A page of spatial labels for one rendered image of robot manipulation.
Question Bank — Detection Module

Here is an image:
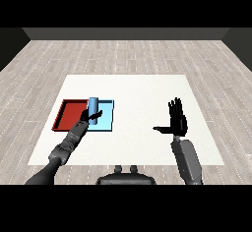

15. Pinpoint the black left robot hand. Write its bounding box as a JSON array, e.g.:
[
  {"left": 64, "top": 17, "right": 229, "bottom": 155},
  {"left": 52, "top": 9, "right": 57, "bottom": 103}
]
[{"left": 79, "top": 108, "right": 103, "bottom": 124}]

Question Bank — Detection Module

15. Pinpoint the dark grey robot body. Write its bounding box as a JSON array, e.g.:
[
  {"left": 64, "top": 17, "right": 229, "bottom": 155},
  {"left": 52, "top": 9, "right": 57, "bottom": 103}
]
[{"left": 95, "top": 165, "right": 158, "bottom": 186}]

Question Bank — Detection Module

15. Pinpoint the red shallow open box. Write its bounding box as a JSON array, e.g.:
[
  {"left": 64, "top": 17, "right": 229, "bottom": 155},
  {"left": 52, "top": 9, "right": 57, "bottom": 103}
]
[{"left": 51, "top": 98, "right": 90, "bottom": 133}]

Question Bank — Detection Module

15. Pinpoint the light blue shallow open box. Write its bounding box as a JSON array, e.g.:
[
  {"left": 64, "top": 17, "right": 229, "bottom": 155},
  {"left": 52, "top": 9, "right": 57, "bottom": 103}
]
[{"left": 86, "top": 99, "right": 115, "bottom": 133}]

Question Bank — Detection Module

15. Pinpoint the blue can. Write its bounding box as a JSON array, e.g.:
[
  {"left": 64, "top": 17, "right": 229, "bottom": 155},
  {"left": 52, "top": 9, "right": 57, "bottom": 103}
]
[{"left": 88, "top": 96, "right": 99, "bottom": 126}]

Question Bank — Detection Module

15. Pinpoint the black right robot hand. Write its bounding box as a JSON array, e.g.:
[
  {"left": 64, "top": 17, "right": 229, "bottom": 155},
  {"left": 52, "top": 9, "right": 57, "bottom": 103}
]
[{"left": 153, "top": 96, "right": 189, "bottom": 138}]

